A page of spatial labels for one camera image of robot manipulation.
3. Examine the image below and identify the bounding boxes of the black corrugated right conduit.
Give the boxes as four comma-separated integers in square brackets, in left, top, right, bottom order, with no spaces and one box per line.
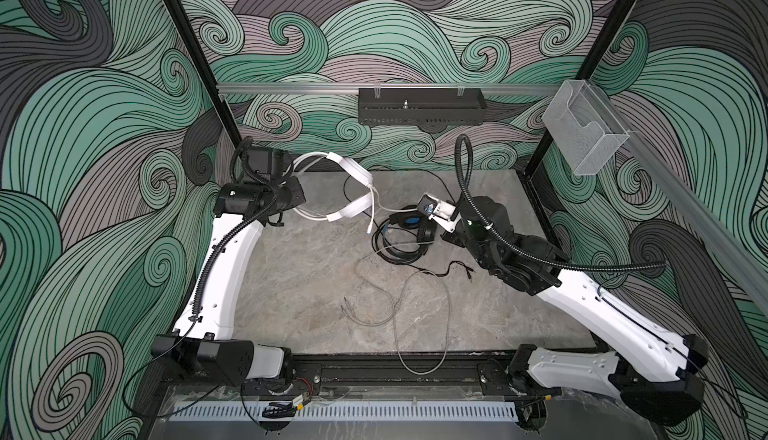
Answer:
[453,133,668,273]

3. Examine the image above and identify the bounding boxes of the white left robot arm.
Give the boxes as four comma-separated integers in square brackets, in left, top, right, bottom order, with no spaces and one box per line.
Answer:
[151,177,305,386]

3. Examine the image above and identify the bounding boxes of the white headphone cable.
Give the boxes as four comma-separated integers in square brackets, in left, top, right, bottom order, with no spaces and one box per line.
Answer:
[340,202,452,376]

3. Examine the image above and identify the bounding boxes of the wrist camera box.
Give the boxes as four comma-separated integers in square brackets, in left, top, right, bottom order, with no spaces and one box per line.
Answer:
[241,147,293,184]
[417,194,459,227]

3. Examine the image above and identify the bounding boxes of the white slotted cable duct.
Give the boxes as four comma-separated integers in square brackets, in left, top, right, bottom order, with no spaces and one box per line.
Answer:
[169,400,518,423]

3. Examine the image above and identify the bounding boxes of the black gaming headphones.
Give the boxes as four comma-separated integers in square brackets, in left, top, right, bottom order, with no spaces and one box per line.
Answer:
[371,205,437,267]

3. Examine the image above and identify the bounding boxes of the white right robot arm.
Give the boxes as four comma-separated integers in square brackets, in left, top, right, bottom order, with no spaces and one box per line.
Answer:
[425,197,709,426]

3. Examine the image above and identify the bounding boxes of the black right rear frame post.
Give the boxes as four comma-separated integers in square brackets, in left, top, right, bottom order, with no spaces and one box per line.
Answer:
[519,0,637,183]

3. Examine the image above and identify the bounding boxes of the aluminium rail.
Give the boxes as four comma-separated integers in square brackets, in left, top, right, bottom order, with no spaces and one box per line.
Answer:
[560,83,767,315]
[216,82,560,97]

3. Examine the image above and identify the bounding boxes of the aluminium right rail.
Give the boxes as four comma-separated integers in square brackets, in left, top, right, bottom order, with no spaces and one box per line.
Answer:
[560,83,767,315]

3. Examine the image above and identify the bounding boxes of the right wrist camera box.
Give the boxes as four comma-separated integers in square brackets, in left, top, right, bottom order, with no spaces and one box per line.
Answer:
[417,194,459,227]

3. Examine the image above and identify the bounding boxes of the black left rear frame post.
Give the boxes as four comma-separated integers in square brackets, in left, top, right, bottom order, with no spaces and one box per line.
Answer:
[162,0,242,185]

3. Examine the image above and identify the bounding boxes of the white headphones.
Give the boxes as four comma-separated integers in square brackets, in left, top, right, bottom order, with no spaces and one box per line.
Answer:
[290,151,378,235]

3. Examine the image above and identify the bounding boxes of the clear plastic wall bin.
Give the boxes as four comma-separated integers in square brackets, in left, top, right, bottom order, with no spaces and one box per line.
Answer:
[542,80,629,177]

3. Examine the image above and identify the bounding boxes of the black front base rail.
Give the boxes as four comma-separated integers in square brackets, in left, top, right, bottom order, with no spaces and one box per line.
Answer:
[149,349,601,396]

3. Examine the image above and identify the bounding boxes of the aluminium back rail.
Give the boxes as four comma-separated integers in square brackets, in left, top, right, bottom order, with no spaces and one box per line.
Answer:
[216,82,560,97]

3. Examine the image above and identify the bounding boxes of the black corrugated conduit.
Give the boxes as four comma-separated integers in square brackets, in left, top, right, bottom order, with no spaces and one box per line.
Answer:
[188,137,279,324]
[453,133,668,273]

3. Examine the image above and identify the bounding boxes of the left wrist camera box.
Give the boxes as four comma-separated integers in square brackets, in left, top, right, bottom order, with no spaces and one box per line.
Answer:
[241,147,293,184]

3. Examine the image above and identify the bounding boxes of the black frame post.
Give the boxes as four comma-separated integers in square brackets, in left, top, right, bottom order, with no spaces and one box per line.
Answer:
[162,0,242,185]
[519,0,637,183]

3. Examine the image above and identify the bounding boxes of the black corrugated left conduit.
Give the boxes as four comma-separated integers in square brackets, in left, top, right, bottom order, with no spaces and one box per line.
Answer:
[188,137,279,324]

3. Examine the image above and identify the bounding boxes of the black perforated wall tray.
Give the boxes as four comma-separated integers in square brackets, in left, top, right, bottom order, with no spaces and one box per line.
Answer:
[357,89,488,133]

